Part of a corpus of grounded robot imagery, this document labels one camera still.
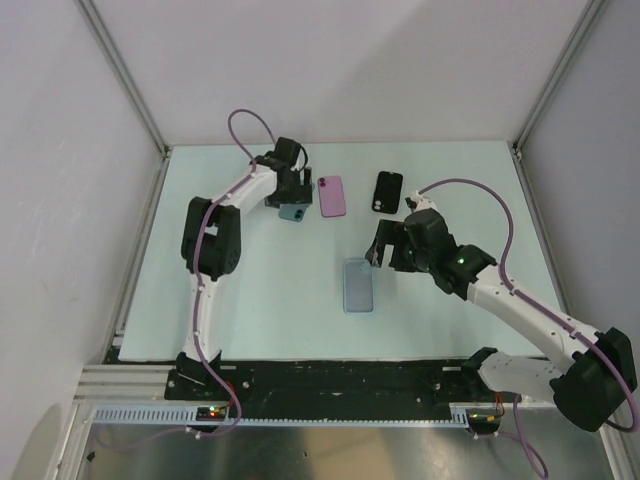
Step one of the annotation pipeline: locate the pink smartphone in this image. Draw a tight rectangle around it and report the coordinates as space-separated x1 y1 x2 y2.
318 176 346 218

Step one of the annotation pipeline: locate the teal smartphone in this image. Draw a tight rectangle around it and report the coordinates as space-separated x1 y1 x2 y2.
278 203 310 223

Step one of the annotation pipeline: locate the right aluminium frame post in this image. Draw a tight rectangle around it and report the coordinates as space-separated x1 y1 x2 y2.
511 0 610 159

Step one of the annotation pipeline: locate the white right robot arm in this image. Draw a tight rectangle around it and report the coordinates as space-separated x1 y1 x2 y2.
365 208 637 432

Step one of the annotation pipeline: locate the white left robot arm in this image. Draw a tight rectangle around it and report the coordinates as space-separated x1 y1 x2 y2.
175 137 314 399

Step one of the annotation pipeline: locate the right controller board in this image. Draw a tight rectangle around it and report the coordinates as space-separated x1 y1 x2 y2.
468 412 502 437

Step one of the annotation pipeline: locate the light blue phone case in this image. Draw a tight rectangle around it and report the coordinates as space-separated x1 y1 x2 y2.
343 259 374 314

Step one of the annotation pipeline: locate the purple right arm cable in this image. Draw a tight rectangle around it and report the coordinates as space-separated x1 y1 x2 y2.
417 178 636 479

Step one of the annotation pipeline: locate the left controller board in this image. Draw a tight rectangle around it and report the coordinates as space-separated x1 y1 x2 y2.
196 406 228 422

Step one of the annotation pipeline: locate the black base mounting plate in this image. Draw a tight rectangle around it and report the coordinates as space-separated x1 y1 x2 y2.
164 359 533 420

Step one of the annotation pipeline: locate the controller board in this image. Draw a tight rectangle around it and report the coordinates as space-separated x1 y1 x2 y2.
196 406 228 422
468 412 502 437

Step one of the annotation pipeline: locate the left aluminium frame post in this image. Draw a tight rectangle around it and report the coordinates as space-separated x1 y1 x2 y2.
74 0 170 159

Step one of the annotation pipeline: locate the aluminium front frame rail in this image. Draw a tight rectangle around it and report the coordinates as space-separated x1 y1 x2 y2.
74 365 171 402

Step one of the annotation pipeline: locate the black phone case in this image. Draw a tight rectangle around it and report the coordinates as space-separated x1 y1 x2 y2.
371 171 404 215

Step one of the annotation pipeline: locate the grey slotted cable duct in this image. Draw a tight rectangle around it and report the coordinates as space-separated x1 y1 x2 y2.
93 404 468 428

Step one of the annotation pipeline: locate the aluminium frame post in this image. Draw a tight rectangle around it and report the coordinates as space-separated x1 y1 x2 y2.
74 0 170 159
511 0 610 159

